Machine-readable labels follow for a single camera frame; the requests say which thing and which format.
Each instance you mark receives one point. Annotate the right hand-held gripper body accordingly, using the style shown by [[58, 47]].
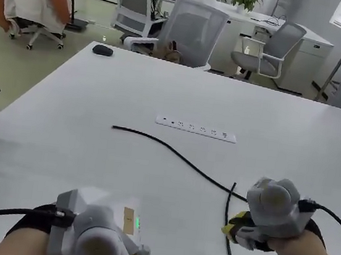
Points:
[[275, 209]]

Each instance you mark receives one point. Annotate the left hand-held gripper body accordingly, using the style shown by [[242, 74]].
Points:
[[96, 227]]

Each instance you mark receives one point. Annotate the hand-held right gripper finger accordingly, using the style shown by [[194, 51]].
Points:
[[240, 217], [244, 236]]

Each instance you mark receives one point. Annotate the person's left forearm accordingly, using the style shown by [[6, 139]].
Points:
[[19, 245]]

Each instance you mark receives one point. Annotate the person's right hand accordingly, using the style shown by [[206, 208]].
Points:
[[312, 241]]

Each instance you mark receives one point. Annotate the person's left hand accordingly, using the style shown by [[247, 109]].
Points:
[[41, 220]]

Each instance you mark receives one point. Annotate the white table top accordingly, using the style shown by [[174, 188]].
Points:
[[91, 161]]

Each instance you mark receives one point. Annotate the white power strip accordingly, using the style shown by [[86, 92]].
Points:
[[196, 128]]

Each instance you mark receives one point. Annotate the grey office chair white armrests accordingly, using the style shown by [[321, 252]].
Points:
[[280, 44]]

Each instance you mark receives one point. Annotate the black computer mouse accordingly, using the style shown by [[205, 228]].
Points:
[[102, 50]]

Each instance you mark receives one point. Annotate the brown bag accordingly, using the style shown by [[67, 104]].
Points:
[[171, 53]]

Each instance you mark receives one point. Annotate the large grey mesh office chair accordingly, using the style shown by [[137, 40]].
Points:
[[191, 33]]

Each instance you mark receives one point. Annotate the black pole stand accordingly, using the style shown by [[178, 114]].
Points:
[[74, 22]]

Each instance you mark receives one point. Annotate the white frame mesh office chair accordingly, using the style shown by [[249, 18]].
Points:
[[135, 5]]

